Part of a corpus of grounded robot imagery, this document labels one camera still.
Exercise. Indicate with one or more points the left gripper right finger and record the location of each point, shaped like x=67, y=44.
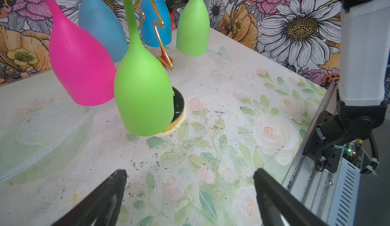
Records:
x=278, y=207

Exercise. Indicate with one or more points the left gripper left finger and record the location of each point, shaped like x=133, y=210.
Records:
x=101, y=207

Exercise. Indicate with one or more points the green wine glass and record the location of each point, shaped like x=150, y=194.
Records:
x=193, y=29
x=142, y=88

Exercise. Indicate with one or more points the red wine glass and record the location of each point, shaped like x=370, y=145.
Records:
x=171, y=19

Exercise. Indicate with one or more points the pink wine glass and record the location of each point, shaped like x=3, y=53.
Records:
x=80, y=62

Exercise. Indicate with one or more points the right blue wine glass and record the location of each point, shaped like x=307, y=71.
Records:
x=147, y=31

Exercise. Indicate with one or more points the blue wine glass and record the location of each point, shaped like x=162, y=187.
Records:
x=147, y=31
x=97, y=18

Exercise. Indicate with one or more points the left blue wine glass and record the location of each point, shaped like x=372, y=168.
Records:
x=97, y=18

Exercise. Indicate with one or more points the aluminium front rail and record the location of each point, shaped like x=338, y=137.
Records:
x=312, y=188

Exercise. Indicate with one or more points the white perforated cable duct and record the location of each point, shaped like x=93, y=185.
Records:
x=345, y=197

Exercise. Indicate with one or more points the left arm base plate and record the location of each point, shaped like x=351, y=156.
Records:
x=330, y=131

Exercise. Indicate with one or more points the gold wire glass rack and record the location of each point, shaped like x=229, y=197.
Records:
x=163, y=58

